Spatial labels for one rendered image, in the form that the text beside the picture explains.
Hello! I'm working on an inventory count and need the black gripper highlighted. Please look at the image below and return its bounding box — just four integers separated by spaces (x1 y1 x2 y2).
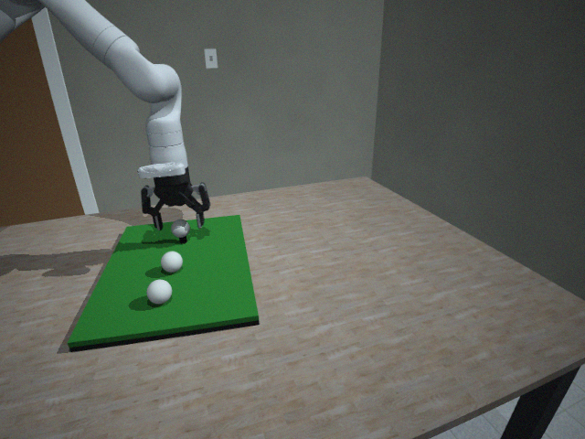
141 167 210 230

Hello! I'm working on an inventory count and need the green golf mat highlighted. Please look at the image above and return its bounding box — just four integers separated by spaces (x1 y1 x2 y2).
68 215 260 352

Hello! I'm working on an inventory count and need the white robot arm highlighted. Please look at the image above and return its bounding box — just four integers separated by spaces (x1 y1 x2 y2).
0 0 188 178

